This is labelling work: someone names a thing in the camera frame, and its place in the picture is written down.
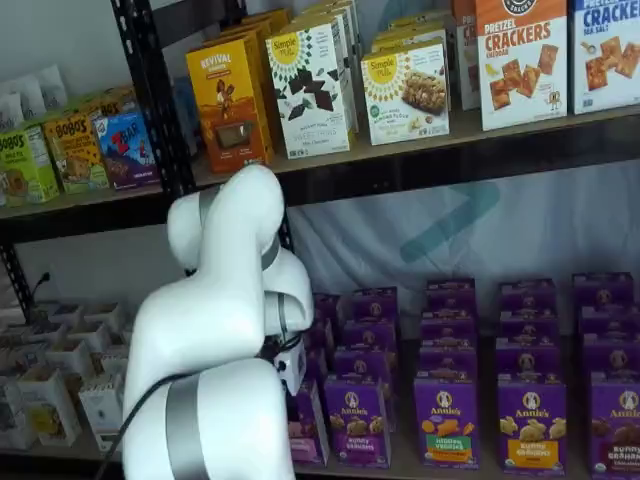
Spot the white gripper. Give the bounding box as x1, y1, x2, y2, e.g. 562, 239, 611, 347
272, 344, 308, 394

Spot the purple Annie's box pink patch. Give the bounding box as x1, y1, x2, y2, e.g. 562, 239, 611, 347
288, 378, 331, 466

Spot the purple Annie's box green patch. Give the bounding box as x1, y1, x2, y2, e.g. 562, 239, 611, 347
418, 344, 479, 381
421, 312, 477, 349
413, 377, 480, 471
425, 278, 477, 316

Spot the purple Annie's box orange patch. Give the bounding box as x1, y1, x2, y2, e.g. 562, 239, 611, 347
497, 372, 568, 477
494, 337, 562, 376
499, 307, 559, 341
499, 278, 557, 311

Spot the Simple Mills sweet thins box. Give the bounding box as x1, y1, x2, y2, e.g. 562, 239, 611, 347
309, 0, 362, 131
264, 23, 354, 160
290, 10, 359, 136

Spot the yellow Revival snack box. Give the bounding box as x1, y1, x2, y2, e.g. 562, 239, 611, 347
185, 35, 274, 174
239, 7, 294, 146
214, 22, 279, 151

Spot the blue Zbar box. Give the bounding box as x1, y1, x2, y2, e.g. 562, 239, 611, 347
94, 110, 162, 192

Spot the Simple Mills bars box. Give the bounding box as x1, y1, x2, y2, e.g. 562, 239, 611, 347
384, 16, 447, 35
360, 43, 451, 147
369, 28, 450, 56

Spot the yellow Bobo's box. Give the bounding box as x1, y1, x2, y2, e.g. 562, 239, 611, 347
82, 87, 140, 122
42, 114, 110, 196

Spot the purple Annie's box maroon patch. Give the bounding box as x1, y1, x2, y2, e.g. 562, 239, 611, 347
582, 334, 640, 374
589, 370, 640, 480
572, 272, 635, 309
579, 304, 640, 339

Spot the green Bobo's box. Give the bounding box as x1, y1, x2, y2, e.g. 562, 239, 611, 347
0, 124, 60, 207

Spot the orange pretzel crackers box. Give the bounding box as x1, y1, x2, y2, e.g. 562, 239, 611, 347
474, 0, 569, 132
452, 0, 482, 112

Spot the blue sea salt crackers box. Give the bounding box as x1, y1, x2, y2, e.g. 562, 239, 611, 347
569, 0, 640, 116

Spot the white backdrop sheet teal logo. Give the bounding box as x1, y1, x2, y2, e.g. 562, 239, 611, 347
287, 159, 640, 341

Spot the white pouch bag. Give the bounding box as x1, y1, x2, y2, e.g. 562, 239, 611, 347
0, 94, 25, 132
37, 64, 68, 109
9, 77, 47, 122

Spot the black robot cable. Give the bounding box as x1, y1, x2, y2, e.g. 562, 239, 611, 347
94, 377, 176, 480

